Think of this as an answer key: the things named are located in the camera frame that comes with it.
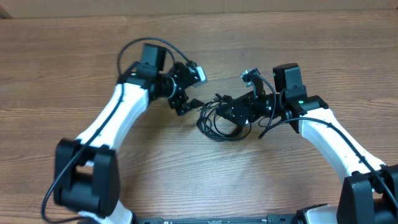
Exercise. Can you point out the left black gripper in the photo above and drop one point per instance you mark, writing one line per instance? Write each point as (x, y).
(175, 102)

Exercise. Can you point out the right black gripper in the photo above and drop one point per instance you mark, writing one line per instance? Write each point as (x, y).
(246, 101)

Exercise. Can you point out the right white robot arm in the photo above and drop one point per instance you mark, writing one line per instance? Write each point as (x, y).
(369, 191)

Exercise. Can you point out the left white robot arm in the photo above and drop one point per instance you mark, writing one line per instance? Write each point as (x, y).
(86, 169)

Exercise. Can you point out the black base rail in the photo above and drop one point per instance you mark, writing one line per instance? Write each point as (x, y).
(217, 220)

